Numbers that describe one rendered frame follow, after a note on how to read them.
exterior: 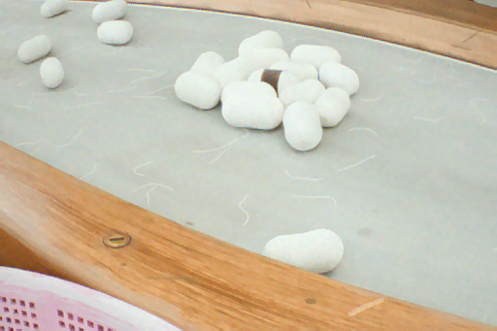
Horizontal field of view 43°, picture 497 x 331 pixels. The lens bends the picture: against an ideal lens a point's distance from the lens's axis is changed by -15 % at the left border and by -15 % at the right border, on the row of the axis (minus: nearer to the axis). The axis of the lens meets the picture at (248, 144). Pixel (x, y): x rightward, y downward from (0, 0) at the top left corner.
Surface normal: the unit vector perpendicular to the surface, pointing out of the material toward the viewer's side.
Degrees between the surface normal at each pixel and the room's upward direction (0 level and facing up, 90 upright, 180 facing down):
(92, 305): 75
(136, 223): 0
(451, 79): 0
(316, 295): 0
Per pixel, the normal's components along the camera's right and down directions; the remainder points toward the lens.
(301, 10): -0.47, -0.36
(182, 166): -0.06, -0.90
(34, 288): -0.25, 0.18
